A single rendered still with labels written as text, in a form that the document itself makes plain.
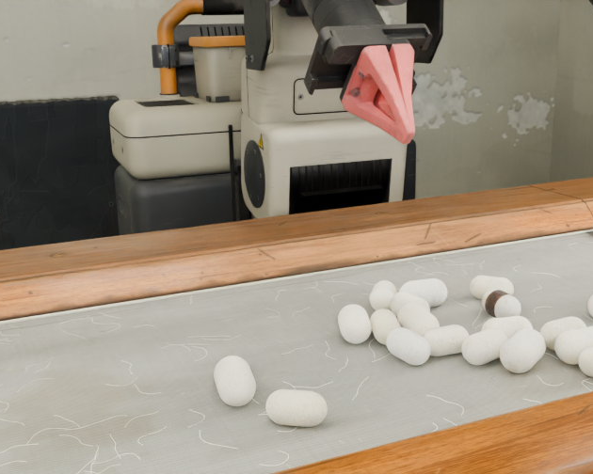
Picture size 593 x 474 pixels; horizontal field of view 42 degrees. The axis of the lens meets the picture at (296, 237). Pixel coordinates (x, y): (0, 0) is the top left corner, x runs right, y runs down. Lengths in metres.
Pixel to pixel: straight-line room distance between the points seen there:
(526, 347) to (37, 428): 0.28
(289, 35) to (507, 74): 1.94
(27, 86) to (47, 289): 1.91
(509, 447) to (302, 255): 0.35
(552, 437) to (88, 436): 0.23
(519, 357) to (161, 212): 1.00
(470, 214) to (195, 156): 0.72
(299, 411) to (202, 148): 1.02
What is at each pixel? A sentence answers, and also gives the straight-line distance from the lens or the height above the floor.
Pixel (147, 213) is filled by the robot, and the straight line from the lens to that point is 1.39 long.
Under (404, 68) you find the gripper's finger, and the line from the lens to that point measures 0.66.
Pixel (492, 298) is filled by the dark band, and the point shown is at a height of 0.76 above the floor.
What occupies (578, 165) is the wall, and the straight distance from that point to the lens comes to 3.09.
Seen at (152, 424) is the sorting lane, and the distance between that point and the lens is 0.43.
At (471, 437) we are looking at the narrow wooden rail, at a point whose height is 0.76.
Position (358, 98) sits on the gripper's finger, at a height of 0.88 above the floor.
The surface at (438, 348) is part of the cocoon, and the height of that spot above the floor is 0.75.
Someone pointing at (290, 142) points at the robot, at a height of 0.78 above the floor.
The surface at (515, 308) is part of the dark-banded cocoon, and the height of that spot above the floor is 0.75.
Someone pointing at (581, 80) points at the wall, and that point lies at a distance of 3.07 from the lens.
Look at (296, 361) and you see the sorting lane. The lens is 0.49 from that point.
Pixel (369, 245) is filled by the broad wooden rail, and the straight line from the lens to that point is 0.69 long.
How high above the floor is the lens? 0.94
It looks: 15 degrees down
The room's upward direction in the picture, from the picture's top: 1 degrees counter-clockwise
